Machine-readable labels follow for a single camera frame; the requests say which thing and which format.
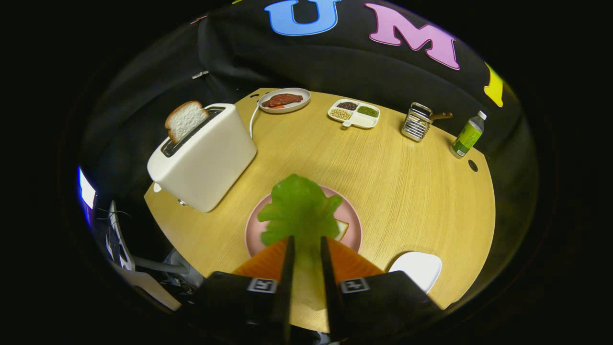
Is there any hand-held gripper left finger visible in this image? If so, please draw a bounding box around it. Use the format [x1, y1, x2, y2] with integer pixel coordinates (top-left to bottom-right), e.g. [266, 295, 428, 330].
[192, 236, 295, 343]

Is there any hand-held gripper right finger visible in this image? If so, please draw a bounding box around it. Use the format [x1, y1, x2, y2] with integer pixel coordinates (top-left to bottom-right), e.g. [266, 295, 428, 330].
[320, 236, 443, 343]

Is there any green lettuce leaf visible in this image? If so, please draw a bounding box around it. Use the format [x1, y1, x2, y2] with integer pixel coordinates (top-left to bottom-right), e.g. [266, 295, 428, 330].
[257, 173, 343, 312]

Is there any pink round plate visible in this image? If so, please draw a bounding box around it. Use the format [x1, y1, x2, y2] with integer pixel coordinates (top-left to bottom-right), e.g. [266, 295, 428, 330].
[245, 184, 363, 258]

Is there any white square plate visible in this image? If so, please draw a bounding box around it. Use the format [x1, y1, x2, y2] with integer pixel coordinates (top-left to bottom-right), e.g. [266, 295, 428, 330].
[389, 252, 443, 294]

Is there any white toaster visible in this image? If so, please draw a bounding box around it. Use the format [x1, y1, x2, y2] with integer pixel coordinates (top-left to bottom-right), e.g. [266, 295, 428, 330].
[147, 103, 257, 213]

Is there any grey metal stand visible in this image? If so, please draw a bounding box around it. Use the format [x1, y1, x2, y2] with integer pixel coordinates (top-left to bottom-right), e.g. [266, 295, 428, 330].
[104, 200, 205, 312]

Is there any white divided bean dish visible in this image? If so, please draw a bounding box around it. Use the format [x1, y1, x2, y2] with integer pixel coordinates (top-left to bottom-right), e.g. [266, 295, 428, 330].
[328, 99, 381, 129]

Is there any brown meat piece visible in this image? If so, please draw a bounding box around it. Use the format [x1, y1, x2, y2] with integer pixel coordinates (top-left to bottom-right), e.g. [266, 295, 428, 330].
[261, 93, 304, 108]

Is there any oval plate with meat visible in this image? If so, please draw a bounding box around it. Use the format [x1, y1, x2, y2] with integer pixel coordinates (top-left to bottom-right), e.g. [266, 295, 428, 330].
[258, 88, 311, 114]

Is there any green label plastic bottle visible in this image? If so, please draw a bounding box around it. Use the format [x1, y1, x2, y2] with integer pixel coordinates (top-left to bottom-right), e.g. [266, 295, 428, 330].
[450, 111, 488, 159]

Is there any bright white screen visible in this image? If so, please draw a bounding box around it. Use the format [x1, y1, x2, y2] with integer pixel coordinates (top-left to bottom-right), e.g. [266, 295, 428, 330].
[78, 167, 96, 209]

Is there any metal wire rack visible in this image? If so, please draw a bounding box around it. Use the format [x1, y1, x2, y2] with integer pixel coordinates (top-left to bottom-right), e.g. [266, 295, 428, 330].
[401, 102, 433, 142]

